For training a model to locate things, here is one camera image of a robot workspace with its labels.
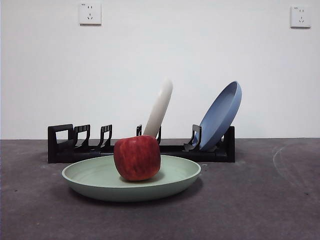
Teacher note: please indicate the red yellow apple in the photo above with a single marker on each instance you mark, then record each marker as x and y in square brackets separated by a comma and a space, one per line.
[137, 157]

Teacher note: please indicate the black plate rack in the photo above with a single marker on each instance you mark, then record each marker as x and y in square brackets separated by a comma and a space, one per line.
[64, 150]

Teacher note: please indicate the green plate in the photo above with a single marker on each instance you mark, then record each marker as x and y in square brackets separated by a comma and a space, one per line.
[100, 187]

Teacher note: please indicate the white wall socket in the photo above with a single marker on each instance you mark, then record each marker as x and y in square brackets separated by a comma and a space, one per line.
[90, 14]
[301, 17]

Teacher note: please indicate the white plate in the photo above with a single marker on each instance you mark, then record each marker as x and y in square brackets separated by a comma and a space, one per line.
[160, 107]

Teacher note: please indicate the blue plate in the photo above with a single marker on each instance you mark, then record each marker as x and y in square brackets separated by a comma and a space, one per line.
[220, 120]

